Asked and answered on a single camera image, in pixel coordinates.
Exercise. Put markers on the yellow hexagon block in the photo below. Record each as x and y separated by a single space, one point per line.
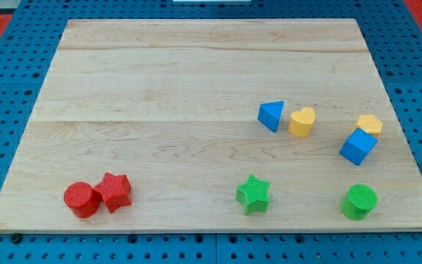
370 124

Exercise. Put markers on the yellow heart block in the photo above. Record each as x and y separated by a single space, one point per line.
301 122

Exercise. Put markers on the blue triangle block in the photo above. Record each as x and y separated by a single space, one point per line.
270 113

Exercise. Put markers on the wooden board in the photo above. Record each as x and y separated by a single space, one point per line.
173 104

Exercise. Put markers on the green star block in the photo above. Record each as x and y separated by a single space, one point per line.
253 195

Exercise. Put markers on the red star block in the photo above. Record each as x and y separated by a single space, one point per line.
114 191

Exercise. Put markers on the red cylinder block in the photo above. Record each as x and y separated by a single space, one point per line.
81 199

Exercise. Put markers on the blue cube block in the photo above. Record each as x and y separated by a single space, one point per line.
357 146

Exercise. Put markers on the green cylinder block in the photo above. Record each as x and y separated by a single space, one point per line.
358 202

